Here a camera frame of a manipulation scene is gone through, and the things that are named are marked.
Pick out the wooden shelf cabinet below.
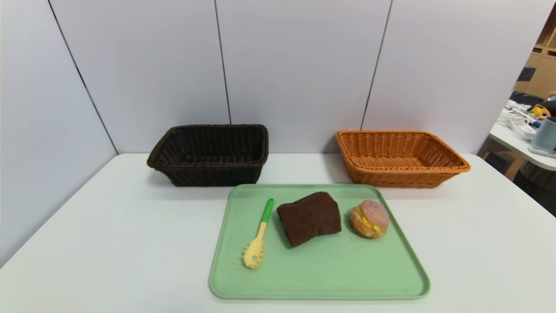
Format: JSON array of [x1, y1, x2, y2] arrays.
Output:
[[515, 4, 556, 100]]

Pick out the brown towel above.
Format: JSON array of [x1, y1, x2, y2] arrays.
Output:
[[277, 191, 342, 248]]

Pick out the yellow pasta spoon green handle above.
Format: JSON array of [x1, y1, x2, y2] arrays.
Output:
[[242, 198, 275, 270]]

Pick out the orange wicker basket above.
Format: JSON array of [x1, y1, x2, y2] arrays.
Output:
[[335, 130, 471, 188]]

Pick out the pink and yellow bun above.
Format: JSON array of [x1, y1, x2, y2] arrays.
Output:
[[350, 200, 390, 239]]

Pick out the yellow plush toy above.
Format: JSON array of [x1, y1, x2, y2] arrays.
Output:
[[528, 104, 551, 120]]

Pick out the white bundled cables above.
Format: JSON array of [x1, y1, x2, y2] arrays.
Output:
[[497, 109, 537, 140]]

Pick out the dark brown wicker basket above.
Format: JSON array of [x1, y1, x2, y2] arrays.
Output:
[[147, 124, 269, 187]]

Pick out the light green plastic tray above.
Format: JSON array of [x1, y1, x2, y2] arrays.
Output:
[[209, 183, 431, 300]]

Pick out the blue grey container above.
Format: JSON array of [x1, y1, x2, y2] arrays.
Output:
[[529, 117, 556, 158]]

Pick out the white background table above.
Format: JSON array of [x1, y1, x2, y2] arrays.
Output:
[[489, 99, 556, 171]]

